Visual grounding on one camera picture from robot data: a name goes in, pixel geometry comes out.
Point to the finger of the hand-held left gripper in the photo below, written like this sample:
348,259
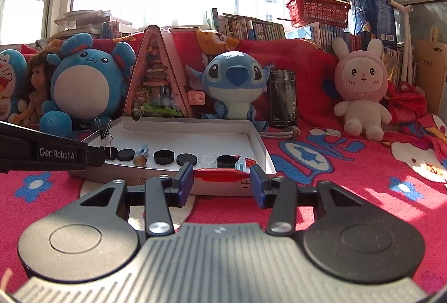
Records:
96,156

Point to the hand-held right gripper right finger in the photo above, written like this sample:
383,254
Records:
256,184

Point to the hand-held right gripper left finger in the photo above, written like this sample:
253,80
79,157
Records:
187,180

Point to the black binder clip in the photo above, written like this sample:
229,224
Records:
104,130
111,151

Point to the black round cap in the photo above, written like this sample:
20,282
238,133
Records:
163,157
226,160
125,154
186,159

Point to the light blue clip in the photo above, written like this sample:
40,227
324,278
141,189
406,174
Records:
241,164

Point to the clear plastic dome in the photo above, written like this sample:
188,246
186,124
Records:
209,159

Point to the long red clip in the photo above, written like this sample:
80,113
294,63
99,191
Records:
220,174

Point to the shallow white cardboard box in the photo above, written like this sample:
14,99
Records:
174,138

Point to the brown wooden stamp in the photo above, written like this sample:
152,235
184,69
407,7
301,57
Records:
139,161

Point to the brown-haired doll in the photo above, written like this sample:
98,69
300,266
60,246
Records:
36,79

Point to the blue cat plush toy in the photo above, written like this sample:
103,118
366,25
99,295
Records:
10,79

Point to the round blue plush toy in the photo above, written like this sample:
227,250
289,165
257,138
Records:
87,79

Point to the black smartphone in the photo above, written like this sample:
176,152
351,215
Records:
283,97

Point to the pink triangular toy house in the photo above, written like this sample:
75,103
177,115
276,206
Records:
157,79

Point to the blue alien plush toy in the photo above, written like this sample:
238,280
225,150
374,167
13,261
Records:
234,76

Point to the stack of papers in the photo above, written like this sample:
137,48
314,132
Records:
87,21

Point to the pink bunny plush toy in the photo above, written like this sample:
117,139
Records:
361,79

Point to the row of books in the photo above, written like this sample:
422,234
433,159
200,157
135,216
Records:
258,30

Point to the crumpled red cloth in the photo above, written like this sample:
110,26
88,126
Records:
407,104

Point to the red plastic basket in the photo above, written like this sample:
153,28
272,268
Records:
317,11

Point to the brown cardboard box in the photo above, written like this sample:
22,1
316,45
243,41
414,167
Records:
431,79

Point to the white pipe rack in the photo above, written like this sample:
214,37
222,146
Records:
407,44

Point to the blue paper bag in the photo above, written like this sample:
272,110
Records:
375,16

